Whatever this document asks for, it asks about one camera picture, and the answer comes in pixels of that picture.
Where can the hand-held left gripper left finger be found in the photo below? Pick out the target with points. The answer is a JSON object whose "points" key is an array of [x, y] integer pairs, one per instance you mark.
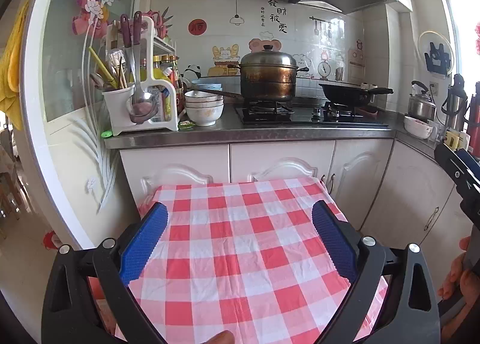
{"points": [[144, 242]]}

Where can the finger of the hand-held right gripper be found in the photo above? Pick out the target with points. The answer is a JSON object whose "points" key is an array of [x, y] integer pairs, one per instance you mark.
{"points": [[470, 160], [450, 164]]}

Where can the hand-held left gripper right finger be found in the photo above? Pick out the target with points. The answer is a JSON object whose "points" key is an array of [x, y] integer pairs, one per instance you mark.
{"points": [[333, 242]]}

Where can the person's right hand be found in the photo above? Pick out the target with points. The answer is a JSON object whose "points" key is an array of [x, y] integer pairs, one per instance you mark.
{"points": [[453, 276]]}

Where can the person's left hand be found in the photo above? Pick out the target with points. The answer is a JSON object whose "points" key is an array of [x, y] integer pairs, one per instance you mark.
{"points": [[219, 338]]}

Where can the small yellow box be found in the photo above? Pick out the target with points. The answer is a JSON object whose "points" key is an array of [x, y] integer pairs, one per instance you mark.
{"points": [[452, 139]]}

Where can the white bowl with pink contents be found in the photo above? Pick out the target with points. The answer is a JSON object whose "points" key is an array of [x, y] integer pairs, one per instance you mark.
{"points": [[418, 128]]}

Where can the white corner cabinet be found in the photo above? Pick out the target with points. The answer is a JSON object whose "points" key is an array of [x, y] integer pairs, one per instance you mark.
{"points": [[405, 194]]}

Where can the steel thermos jug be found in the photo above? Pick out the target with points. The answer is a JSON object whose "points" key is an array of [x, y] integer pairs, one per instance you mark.
{"points": [[455, 104]]}

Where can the steel kettle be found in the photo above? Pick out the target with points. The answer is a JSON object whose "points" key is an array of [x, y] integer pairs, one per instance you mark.
{"points": [[422, 105]]}

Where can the white cabinet door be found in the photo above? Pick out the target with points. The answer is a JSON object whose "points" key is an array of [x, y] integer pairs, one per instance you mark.
{"points": [[281, 152], [180, 158], [360, 171]]}

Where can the red checked tablecloth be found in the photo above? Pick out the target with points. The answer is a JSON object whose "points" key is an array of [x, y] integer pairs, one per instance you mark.
{"points": [[232, 239]]}

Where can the small red floor item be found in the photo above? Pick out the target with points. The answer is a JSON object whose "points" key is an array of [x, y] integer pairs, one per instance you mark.
{"points": [[51, 241]]}

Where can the small green lid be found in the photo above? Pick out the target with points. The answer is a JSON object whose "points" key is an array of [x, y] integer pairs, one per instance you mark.
{"points": [[107, 134]]}

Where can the green round sachet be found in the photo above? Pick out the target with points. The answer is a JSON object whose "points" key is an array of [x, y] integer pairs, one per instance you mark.
{"points": [[186, 125]]}

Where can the round pot lid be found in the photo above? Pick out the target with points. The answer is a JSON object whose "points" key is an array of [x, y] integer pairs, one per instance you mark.
{"points": [[423, 42]]}

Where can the black wok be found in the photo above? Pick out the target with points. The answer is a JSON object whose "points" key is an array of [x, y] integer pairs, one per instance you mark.
{"points": [[345, 94]]}

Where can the black gas stove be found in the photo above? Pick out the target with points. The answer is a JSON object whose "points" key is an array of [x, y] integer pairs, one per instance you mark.
{"points": [[300, 117]]}

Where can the steel ladle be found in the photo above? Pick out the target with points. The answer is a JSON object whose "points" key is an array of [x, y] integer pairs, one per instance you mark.
{"points": [[141, 105]]}

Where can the white utensil rack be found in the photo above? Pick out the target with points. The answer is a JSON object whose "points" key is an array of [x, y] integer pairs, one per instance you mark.
{"points": [[116, 107]]}

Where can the white ceramic bowl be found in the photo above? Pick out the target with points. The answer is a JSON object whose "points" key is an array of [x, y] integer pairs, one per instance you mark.
{"points": [[198, 96], [204, 117], [204, 104]]}

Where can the glass partition with etched flower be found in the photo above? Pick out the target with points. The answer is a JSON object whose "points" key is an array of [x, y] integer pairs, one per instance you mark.
{"points": [[67, 122]]}

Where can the red label sauce bottle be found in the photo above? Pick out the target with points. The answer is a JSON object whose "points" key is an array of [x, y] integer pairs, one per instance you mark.
{"points": [[178, 85]]}

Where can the yellow oil bottle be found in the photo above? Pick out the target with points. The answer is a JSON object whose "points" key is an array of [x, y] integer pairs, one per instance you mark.
{"points": [[162, 74]]}

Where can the light blue bowl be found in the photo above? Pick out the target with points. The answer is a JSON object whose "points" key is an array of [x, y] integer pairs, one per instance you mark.
{"points": [[206, 84]]}

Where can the brass steamer pot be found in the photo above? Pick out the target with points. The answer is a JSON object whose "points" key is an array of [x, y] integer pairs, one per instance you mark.
{"points": [[268, 81]]}

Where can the panda figurine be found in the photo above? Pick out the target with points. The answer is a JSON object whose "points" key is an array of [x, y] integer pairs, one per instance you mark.
{"points": [[192, 71]]}

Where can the yellow kitchen utensil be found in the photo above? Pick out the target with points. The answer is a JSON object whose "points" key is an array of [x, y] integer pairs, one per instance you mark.
{"points": [[101, 64]]}

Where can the yellow hanging cloth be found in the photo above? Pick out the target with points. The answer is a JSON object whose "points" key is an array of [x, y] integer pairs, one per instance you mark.
{"points": [[11, 66]]}

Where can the blue wall lid holder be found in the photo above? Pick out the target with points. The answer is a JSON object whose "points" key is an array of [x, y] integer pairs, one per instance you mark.
{"points": [[437, 59]]}

